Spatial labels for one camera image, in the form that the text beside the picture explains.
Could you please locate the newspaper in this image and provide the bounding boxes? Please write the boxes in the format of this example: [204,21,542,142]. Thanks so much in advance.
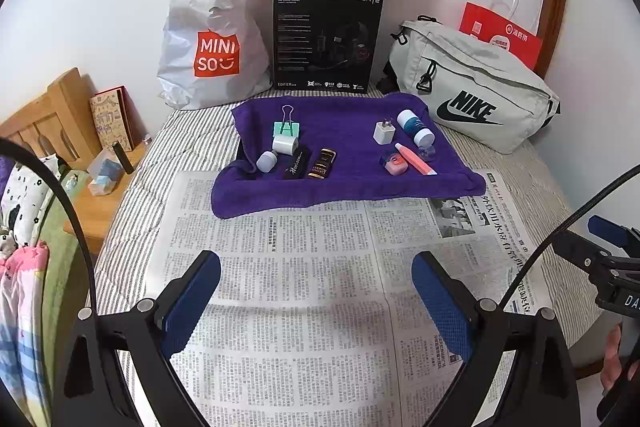
[117,169,556,427]

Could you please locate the white charger plug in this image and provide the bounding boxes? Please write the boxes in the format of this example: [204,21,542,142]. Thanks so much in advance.
[372,119,396,144]

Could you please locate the wooden rack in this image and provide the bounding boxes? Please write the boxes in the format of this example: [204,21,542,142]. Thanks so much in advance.
[0,68,98,162]

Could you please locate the pink and white tube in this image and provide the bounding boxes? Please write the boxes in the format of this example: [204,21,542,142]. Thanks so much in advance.
[395,143,438,175]

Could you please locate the white and blue balm bottle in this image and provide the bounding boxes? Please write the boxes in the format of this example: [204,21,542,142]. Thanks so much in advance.
[396,109,435,146]

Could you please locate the person's right hand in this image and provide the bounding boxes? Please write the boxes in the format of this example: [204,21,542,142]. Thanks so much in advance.
[600,324,624,390]

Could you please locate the grey waist bag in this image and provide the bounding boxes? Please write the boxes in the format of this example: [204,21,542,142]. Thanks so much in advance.
[377,16,562,155]

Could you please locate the white tape roll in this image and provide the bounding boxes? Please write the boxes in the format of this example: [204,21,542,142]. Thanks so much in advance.
[272,134,300,156]

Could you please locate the brown patterned book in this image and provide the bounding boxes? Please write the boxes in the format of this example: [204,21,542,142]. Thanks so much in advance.
[90,86,135,152]

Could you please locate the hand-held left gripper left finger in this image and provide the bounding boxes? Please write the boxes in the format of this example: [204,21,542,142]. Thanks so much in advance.
[62,249,222,427]

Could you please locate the black lipstick tube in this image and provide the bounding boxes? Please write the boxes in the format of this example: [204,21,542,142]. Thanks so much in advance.
[282,150,313,180]

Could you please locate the wooden nightstand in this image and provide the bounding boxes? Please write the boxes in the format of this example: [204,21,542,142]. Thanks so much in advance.
[60,127,151,253]

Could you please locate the green binder clip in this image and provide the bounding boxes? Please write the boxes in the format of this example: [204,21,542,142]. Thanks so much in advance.
[272,105,302,138]

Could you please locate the purple towel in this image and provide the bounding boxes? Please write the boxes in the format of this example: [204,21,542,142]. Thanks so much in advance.
[210,91,487,219]

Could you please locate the pink striped cloth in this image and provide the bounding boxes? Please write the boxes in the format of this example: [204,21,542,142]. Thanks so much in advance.
[0,242,51,427]

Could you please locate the white polka dot cloth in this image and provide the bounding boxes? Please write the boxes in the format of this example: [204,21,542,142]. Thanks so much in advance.
[0,159,71,248]

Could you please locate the red paper bag white handles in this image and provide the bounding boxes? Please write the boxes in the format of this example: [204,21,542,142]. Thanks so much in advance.
[459,0,543,72]

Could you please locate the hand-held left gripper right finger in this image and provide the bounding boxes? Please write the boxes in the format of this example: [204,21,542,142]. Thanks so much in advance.
[411,251,583,427]

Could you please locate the white plastic shopping bag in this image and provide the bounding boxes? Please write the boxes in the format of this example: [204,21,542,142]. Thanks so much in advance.
[157,0,273,110]

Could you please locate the striped bed sheet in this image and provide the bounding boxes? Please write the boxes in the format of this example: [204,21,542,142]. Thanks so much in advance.
[92,92,603,378]

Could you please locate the green cloth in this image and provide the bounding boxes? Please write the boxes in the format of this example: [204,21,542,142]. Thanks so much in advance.
[30,217,88,383]

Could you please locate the black headphone box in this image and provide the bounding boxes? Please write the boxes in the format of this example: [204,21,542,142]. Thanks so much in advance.
[271,0,385,94]

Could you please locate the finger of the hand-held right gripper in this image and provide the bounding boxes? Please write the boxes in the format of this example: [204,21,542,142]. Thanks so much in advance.
[552,232,640,278]
[587,215,640,253]

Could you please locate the small black stick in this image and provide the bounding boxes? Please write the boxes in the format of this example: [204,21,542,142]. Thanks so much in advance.
[111,142,135,175]

